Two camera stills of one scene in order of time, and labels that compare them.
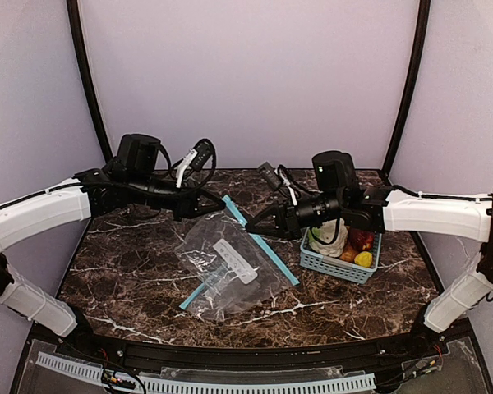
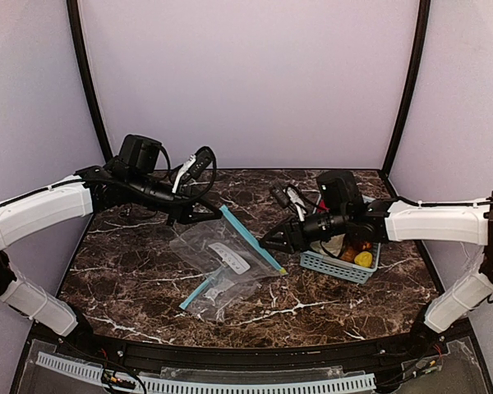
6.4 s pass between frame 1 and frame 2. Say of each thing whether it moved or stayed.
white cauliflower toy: stayed
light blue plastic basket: stayed
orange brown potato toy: stayed
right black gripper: moved
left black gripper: moved
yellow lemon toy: stayed
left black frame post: stayed
